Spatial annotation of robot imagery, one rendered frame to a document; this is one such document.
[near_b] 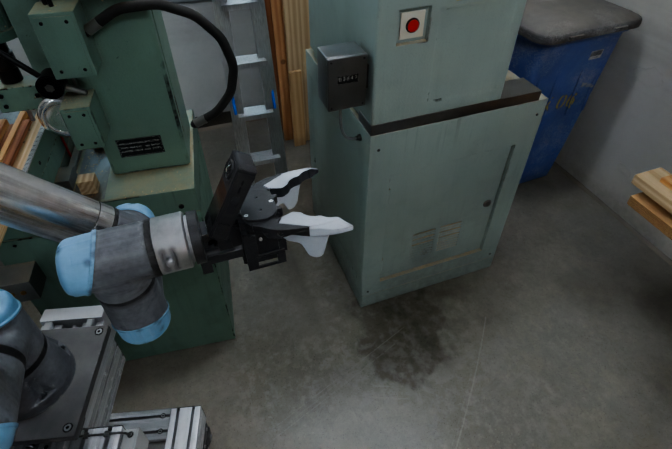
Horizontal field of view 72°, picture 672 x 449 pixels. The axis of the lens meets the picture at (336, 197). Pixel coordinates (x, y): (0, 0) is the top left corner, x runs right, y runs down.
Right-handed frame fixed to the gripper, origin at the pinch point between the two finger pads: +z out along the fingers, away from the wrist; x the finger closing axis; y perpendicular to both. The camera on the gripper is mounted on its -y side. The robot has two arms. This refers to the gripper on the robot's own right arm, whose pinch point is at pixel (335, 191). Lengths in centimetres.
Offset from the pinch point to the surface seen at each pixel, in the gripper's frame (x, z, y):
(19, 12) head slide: -78, -49, -14
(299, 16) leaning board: -192, 47, 22
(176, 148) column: -77, -23, 27
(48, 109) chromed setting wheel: -75, -50, 9
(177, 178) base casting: -73, -25, 34
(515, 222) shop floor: -95, 125, 112
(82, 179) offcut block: -75, -49, 29
